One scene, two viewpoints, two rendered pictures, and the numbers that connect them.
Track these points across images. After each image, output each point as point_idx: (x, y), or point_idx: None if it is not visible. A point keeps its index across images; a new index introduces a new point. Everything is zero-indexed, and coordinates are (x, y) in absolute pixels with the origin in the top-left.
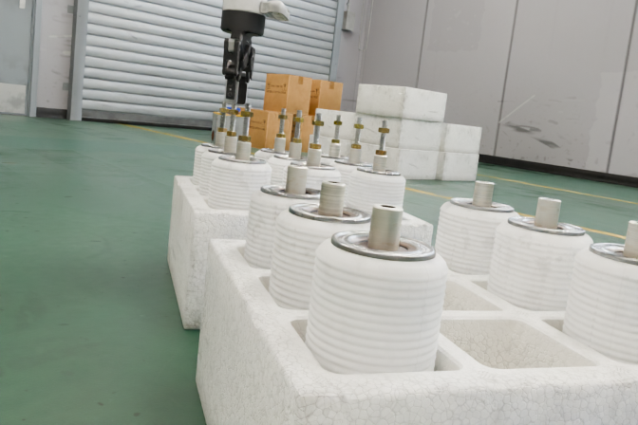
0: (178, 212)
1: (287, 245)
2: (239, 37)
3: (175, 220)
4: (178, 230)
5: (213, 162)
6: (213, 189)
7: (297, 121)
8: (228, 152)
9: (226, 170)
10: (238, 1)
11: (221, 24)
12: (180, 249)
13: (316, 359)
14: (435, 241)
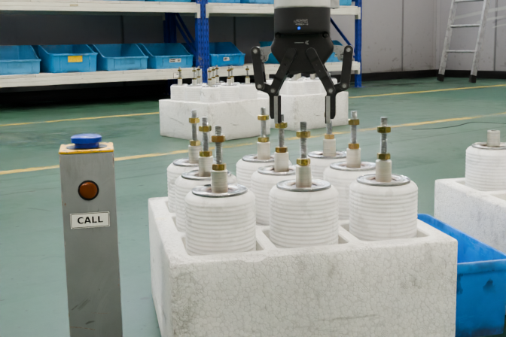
0: (287, 292)
1: None
2: (331, 40)
3: (255, 312)
4: (319, 305)
5: (399, 192)
6: (406, 219)
7: (286, 127)
8: (311, 184)
9: (416, 192)
10: None
11: (314, 25)
12: (363, 315)
13: None
14: (4, 245)
